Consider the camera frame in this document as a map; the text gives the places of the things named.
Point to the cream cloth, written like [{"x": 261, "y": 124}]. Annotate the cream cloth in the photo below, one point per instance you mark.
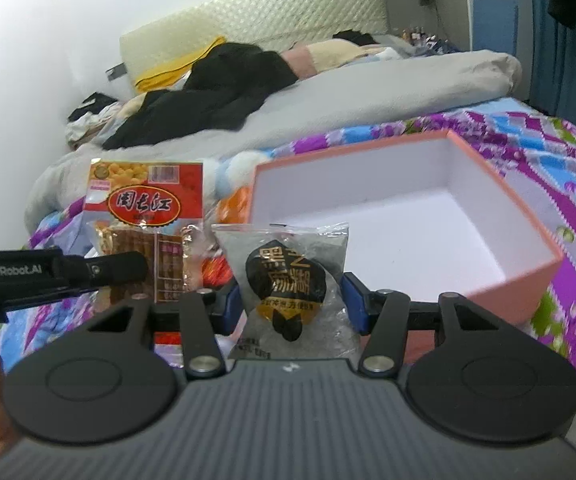
[{"x": 333, "y": 52}]

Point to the pink cloth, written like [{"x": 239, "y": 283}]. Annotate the pink cloth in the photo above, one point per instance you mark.
[{"x": 298, "y": 60}]

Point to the clear black-label snack packet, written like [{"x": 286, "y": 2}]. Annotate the clear black-label snack packet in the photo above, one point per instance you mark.
[{"x": 288, "y": 280}]

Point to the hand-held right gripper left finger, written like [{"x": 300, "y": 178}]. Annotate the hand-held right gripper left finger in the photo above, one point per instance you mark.
[{"x": 229, "y": 310}]

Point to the wall socket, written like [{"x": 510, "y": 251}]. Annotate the wall socket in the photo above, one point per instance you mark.
[{"x": 115, "y": 71}]

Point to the white and blue plush toy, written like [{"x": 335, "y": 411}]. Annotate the white and blue plush toy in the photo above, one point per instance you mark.
[{"x": 240, "y": 170}]

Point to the floral bedsheet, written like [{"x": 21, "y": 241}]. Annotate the floral bedsheet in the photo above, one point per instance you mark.
[{"x": 517, "y": 130}]

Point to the orange snack packet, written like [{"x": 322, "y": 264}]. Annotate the orange snack packet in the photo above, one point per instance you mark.
[{"x": 233, "y": 207}]

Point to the cream quilted headboard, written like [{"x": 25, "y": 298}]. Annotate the cream quilted headboard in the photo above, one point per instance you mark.
[{"x": 268, "y": 15}]

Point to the grey duvet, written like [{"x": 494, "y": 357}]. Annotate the grey duvet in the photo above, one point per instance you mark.
[{"x": 347, "y": 95}]

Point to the black clothing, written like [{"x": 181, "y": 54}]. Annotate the black clothing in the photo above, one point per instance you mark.
[{"x": 218, "y": 90}]

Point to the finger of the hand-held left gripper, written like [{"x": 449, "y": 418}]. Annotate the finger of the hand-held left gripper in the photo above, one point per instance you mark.
[{"x": 113, "y": 267}]

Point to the pile of clothes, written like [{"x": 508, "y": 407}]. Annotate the pile of clothes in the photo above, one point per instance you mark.
[{"x": 90, "y": 120}]

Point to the pink cardboard box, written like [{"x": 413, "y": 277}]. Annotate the pink cardboard box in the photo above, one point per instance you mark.
[{"x": 417, "y": 220}]

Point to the blue pad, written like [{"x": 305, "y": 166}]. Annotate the blue pad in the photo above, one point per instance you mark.
[{"x": 495, "y": 22}]

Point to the cluttered bedside bottles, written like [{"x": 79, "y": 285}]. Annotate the cluttered bedside bottles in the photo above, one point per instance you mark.
[{"x": 427, "y": 40}]

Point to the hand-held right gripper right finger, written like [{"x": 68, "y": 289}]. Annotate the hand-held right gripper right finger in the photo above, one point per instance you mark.
[{"x": 353, "y": 302}]

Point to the red snack packet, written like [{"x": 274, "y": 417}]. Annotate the red snack packet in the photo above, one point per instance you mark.
[{"x": 143, "y": 205}]

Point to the yellow cloth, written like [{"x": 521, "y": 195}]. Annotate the yellow cloth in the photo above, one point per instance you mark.
[{"x": 168, "y": 72}]

